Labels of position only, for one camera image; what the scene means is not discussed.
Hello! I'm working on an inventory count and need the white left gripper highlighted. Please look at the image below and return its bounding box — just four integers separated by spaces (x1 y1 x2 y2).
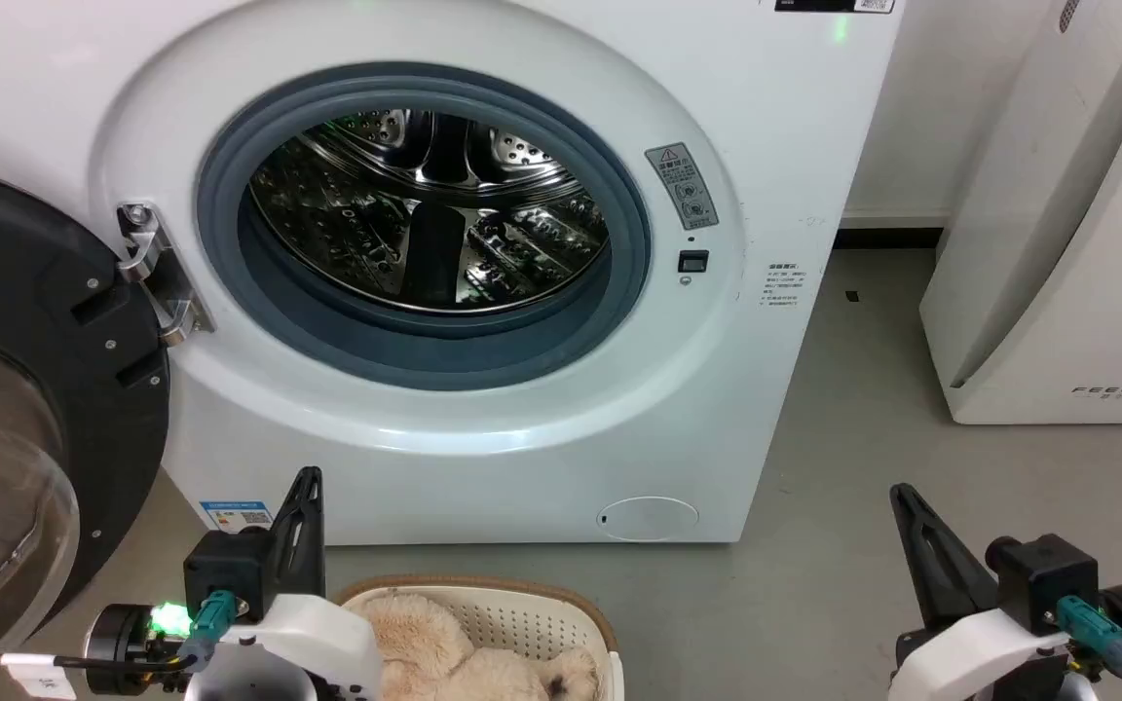
183 466 384 701

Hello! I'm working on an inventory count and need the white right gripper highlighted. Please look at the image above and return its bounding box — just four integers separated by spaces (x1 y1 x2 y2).
887 483 1074 701

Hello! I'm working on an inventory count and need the beige plush toy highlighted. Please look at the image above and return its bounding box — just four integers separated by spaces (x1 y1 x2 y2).
356 591 603 701

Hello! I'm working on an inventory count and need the silver metal door hinge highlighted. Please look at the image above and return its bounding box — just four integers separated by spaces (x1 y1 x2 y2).
116 202 213 348

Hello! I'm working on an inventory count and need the washing machine door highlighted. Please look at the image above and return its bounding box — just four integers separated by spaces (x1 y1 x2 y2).
0 162 172 667

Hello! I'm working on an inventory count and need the stainless steel washing machine drum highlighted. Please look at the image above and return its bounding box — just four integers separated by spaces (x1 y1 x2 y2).
247 109 612 315

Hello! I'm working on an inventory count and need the blue energy label sticker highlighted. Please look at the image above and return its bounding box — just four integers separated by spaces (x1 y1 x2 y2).
199 499 275 533

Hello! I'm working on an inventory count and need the white front-load washing machine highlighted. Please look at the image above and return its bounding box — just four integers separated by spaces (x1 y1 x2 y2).
0 0 906 546

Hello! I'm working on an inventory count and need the grey rubber door gasket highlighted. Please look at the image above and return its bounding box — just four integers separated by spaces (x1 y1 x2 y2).
195 62 653 392

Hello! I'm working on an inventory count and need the white perforated laundry basket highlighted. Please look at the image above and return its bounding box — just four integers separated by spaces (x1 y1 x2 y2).
336 574 626 701

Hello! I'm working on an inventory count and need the oval drain filter cover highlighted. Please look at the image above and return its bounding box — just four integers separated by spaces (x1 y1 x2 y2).
596 496 700 542

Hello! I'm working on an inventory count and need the white air purifier appliance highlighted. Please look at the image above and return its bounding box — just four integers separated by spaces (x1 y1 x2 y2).
918 0 1122 426

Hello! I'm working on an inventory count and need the grey warning sticker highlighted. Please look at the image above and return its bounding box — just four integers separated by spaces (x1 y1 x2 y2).
645 142 720 232

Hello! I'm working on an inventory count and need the teal plug left camera cable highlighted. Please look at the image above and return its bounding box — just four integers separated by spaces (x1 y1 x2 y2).
174 589 239 673

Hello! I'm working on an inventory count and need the teal plug camera cable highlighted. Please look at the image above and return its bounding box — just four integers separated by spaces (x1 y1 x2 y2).
1055 596 1122 701
174 589 239 673

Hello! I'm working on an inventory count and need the teal plug right camera cable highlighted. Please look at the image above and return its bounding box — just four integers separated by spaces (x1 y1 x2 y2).
1055 596 1122 701

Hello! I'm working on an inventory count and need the black cable with white tag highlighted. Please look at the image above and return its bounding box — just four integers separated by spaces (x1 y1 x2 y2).
0 650 200 700

